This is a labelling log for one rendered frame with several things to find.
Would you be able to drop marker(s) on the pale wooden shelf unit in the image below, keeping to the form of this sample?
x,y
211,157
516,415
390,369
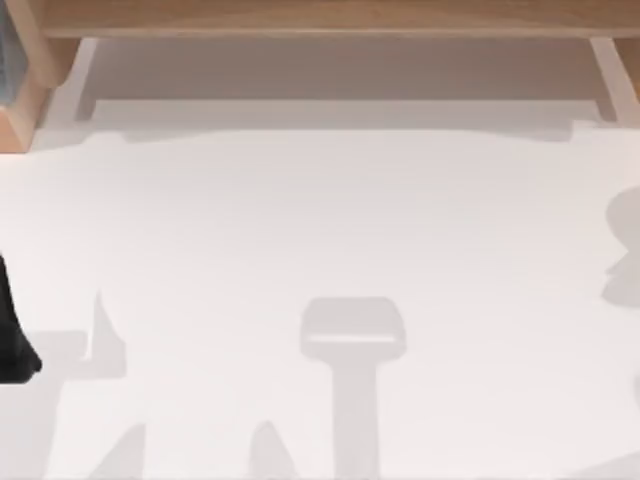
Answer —
x,y
320,20

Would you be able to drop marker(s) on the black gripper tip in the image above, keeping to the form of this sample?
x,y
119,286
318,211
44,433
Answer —
x,y
14,340

